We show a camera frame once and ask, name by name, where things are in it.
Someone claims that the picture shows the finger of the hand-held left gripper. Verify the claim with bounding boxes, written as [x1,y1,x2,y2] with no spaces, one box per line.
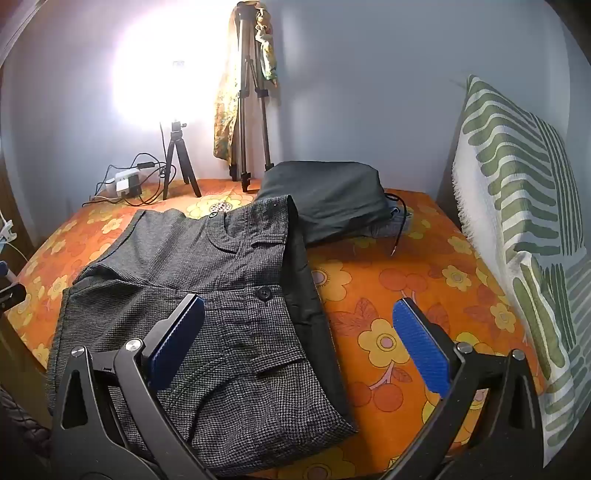
[0,282,26,315]

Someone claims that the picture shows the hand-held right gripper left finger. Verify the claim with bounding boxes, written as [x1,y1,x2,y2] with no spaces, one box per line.
[50,293,218,480]

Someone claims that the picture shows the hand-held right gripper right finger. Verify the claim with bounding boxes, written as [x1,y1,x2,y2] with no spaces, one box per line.
[383,298,546,480]

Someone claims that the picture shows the grey houndstooth pants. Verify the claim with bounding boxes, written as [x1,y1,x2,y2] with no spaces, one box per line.
[46,194,358,467]

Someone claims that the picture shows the dark folded pants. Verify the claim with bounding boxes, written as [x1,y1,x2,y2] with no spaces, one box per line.
[253,161,407,245]

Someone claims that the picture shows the orange floral bedsheet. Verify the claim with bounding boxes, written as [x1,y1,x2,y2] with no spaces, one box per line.
[4,178,550,480]

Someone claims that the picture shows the green striped pillow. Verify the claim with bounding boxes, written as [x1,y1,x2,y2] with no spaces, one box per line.
[450,74,589,467]

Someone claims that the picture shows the small black tripod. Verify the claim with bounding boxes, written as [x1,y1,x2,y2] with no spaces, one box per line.
[161,119,202,200]

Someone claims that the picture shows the yellow floral cloth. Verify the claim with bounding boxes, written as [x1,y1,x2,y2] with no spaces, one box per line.
[212,4,280,164]

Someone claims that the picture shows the tall metal tripod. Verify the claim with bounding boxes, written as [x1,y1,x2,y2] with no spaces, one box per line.
[228,0,273,193]

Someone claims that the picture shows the black drawstring cord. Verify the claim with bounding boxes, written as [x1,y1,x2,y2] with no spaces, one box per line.
[387,193,408,257]

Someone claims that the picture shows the black cable with inline switch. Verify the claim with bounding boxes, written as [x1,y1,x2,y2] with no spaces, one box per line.
[95,154,169,206]

